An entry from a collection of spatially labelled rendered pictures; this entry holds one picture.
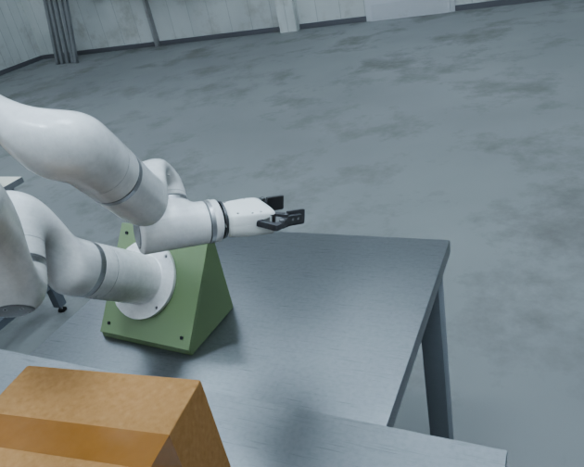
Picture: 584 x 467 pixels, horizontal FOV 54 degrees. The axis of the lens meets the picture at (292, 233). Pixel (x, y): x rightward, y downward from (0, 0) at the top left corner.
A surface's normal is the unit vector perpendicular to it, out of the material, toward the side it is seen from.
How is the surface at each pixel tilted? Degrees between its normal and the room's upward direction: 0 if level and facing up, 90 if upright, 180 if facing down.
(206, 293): 90
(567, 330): 0
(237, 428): 0
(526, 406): 0
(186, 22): 90
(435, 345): 90
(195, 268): 48
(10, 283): 108
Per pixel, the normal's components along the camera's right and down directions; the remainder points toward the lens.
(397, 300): -0.18, -0.86
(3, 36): 0.90, 0.04
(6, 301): 0.24, 0.69
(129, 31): -0.39, 0.51
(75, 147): 0.50, 0.30
